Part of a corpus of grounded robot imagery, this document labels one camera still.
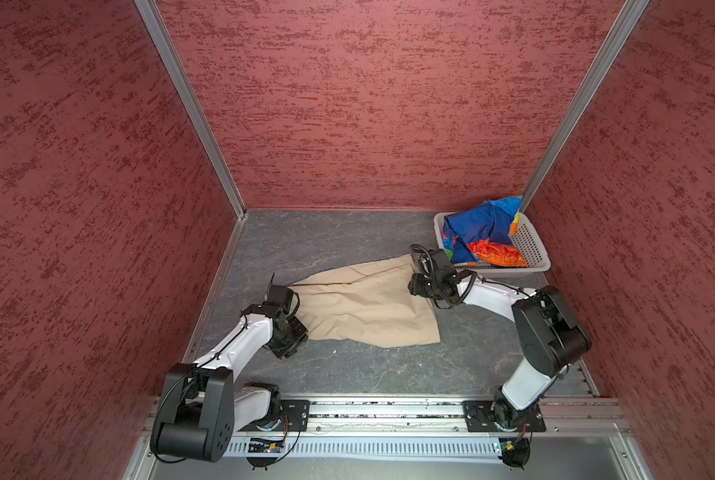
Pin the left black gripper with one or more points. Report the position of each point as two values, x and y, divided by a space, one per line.
301 336

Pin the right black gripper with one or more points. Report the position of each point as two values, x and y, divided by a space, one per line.
416 288

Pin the beige drawstring shorts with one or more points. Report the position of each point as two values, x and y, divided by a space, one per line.
368 303

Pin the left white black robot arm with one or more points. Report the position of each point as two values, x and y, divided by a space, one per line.
199 411

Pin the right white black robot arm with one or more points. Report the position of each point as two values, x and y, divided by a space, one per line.
550 335

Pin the colourful blue orange shorts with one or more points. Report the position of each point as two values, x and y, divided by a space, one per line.
483 234

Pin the white perforated plastic basket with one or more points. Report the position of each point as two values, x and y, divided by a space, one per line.
528 242

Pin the left small circuit board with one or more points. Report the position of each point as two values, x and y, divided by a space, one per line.
266 447

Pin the small circuit board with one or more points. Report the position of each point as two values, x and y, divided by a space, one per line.
266 447
515 447

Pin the right small circuit board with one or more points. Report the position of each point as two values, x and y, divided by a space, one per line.
515 447

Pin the right corner aluminium profile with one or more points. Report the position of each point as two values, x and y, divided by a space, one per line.
618 34

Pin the corner aluminium profile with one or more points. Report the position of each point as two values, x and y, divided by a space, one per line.
160 37
618 34

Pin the left corner aluminium profile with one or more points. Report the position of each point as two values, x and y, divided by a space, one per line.
160 37

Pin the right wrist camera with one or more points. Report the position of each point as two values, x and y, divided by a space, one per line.
431 260

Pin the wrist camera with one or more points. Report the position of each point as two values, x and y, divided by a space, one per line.
431 260
283 297

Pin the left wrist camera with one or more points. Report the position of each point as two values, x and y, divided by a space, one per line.
283 297

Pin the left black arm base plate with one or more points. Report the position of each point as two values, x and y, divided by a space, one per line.
293 416

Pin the white slotted cable duct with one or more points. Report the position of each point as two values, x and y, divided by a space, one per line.
470 450

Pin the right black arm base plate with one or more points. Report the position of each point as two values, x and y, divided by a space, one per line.
499 416

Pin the aluminium mounting rail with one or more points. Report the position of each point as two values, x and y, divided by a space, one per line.
442 416

